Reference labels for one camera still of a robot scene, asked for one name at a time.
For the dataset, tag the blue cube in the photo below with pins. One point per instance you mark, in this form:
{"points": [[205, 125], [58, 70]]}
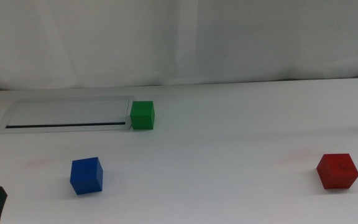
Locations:
{"points": [[86, 175]]}

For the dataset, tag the green cube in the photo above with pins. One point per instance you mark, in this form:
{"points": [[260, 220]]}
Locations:
{"points": [[142, 115]]}

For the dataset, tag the red cube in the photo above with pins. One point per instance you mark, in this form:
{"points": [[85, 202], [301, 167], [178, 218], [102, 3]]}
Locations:
{"points": [[337, 172]]}

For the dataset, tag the white backdrop curtain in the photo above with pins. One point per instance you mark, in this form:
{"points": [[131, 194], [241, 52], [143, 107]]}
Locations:
{"points": [[179, 40]]}

